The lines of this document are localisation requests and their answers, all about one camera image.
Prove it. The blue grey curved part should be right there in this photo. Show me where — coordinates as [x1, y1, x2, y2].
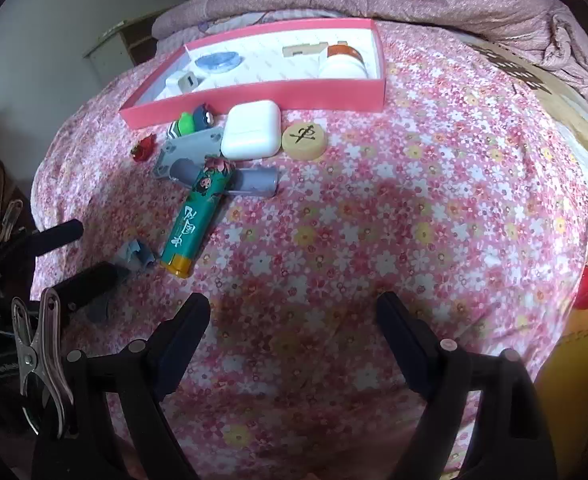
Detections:
[86, 238, 156, 326]

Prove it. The green patterned tube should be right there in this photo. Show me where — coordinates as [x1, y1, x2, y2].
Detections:
[160, 157, 234, 278]

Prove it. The small red toy figure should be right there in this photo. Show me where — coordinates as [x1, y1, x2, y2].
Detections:
[130, 133, 157, 162]

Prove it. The grey studded building plate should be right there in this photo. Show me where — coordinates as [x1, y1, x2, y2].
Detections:
[152, 127, 223, 186]

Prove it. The grey curved plastic handle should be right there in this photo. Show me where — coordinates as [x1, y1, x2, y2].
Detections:
[169, 158, 279, 198]

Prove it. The striped green blue toy figure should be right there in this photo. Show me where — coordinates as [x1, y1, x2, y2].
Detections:
[167, 104, 215, 139]

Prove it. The white usb wall charger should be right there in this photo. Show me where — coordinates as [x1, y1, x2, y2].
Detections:
[165, 70, 204, 96]

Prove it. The white earbuds case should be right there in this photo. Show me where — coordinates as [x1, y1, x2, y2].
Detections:
[221, 100, 282, 160]

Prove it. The wooden chinese chess piece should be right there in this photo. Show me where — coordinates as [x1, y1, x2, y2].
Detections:
[281, 122, 329, 162]

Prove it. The blue correction tape dispenser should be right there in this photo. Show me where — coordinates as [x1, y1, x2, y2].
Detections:
[195, 52, 243, 74]

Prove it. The wooden puzzle block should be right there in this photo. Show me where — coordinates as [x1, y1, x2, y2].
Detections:
[282, 41, 329, 58]

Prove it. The silver spring clamp right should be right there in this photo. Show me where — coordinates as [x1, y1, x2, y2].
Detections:
[11, 288, 74, 438]

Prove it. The white bedside cabinet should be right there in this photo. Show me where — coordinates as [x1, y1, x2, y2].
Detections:
[84, 11, 163, 87]

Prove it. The pink floral bed sheet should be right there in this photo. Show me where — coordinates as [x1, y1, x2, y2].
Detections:
[64, 22, 588, 479]

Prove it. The pink shallow cardboard box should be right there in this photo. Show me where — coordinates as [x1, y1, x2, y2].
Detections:
[119, 18, 386, 129]

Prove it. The white bottle orange label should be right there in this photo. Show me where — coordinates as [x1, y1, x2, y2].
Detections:
[319, 44, 367, 79]

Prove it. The mauve crumpled quilt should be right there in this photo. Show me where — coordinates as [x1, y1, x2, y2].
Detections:
[152, 0, 588, 100]

